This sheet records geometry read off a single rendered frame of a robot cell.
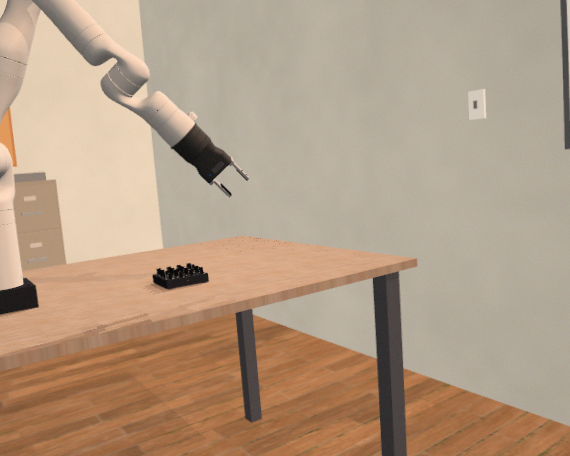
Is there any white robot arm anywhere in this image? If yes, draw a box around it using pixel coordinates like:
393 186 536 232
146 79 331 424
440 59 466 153
0 0 177 290

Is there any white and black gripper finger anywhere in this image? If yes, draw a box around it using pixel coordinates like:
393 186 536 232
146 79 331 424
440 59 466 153
209 179 232 198
229 156 249 181

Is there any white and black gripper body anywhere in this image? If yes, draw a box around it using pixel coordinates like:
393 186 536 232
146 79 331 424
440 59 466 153
156 109 232 183

